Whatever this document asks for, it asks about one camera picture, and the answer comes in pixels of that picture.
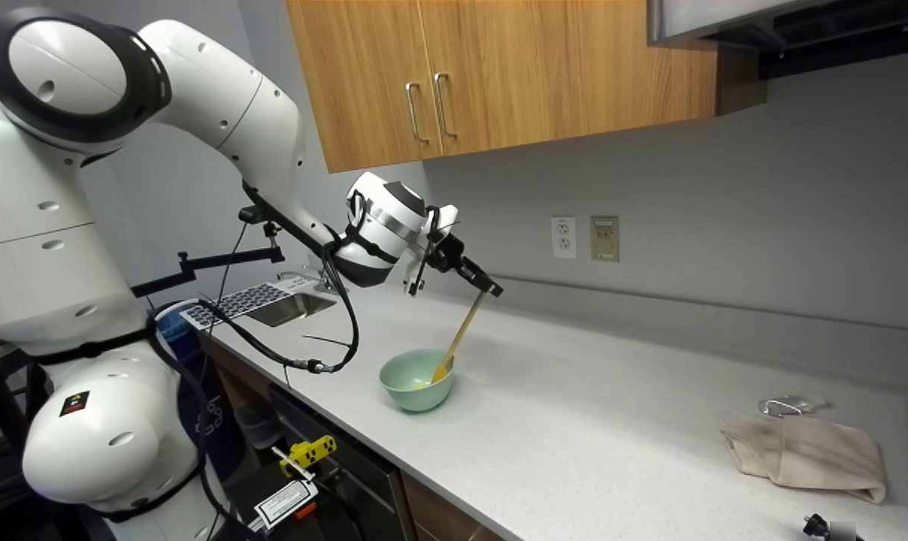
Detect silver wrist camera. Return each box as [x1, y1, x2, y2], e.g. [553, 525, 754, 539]
[426, 202, 463, 242]

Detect yellow black clamp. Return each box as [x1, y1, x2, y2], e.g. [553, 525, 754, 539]
[274, 434, 342, 480]

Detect white wall outlet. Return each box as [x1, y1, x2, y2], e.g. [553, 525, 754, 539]
[549, 214, 580, 266]

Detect grey range hood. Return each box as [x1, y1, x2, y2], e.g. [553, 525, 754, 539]
[647, 0, 908, 80]

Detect beige wall switch plate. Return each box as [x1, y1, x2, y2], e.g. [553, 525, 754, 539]
[588, 210, 623, 269]

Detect blue container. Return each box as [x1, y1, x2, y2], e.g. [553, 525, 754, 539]
[151, 299, 212, 377]

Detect small black clamp camera mount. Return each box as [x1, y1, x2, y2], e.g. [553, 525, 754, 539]
[801, 512, 865, 541]

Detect steel sink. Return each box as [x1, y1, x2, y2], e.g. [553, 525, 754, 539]
[244, 290, 341, 330]

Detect yellow spatula with wooden handle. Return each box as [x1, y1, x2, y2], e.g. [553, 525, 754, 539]
[431, 290, 492, 387]

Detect beige cloth bag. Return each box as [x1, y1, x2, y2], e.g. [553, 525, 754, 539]
[719, 412, 891, 509]

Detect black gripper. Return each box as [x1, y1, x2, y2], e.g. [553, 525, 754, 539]
[403, 230, 504, 300]

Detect narrow wooden cabinet door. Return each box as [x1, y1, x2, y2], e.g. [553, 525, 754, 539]
[286, 0, 436, 178]

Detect small clear plastic piece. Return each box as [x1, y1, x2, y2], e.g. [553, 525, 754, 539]
[757, 393, 837, 424]

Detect white grey box device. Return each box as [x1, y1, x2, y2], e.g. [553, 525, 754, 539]
[247, 478, 323, 535]

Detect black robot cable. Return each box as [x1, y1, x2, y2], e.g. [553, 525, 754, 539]
[193, 178, 363, 378]

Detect mint green bowl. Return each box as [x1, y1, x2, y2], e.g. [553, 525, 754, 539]
[375, 345, 459, 417]

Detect metal cabinet door handle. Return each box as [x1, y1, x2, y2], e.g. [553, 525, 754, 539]
[403, 78, 431, 148]
[431, 69, 463, 145]

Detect wide wooden cabinet door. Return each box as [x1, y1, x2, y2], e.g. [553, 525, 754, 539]
[417, 0, 725, 164]

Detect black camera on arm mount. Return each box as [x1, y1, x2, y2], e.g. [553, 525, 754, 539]
[128, 202, 288, 300]

